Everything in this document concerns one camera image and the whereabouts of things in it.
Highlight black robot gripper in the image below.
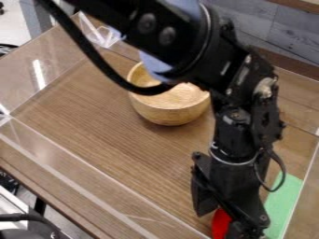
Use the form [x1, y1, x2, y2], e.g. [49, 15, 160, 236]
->
[189, 150, 272, 239]

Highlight red plush strawberry green leaves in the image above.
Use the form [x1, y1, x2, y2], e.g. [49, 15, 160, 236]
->
[212, 208, 232, 239]

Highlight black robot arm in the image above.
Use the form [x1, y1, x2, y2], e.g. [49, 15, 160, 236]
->
[66, 0, 285, 239]

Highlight green rectangular block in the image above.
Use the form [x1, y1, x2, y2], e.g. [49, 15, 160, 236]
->
[264, 174, 303, 239]

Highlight light wooden bowl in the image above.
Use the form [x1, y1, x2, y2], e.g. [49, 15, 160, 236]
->
[125, 61, 212, 127]

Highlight black device bottom left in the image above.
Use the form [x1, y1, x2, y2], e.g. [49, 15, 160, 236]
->
[0, 213, 72, 239]

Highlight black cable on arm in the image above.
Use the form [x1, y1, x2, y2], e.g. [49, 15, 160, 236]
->
[34, 0, 178, 97]

